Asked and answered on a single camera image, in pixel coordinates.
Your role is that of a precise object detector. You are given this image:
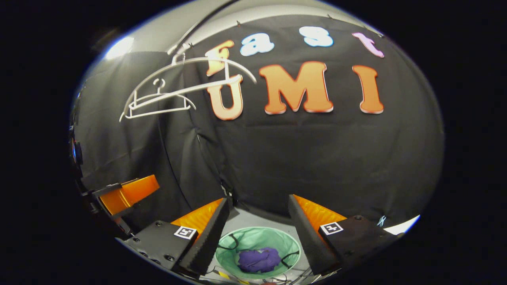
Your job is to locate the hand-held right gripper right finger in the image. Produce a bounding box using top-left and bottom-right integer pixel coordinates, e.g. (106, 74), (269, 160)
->
(288, 194), (401, 276)

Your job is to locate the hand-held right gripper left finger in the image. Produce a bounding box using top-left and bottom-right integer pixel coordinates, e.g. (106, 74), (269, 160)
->
(124, 198), (231, 278)

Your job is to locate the green laundry hamper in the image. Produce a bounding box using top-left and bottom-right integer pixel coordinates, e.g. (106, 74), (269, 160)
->
(215, 226), (302, 280)

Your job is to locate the purple ribbed jacket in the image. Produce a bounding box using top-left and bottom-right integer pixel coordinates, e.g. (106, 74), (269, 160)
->
(237, 247), (282, 274)

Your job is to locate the white plastic hanger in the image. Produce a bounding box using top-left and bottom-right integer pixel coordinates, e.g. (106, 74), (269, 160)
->
(126, 78), (197, 120)
(119, 51), (258, 122)

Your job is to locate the small ceiling light panel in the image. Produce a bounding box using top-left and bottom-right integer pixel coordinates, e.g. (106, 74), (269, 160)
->
(104, 36), (135, 61)

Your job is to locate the black clothes rail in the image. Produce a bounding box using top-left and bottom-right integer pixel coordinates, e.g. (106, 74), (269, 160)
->
(166, 3), (235, 55)

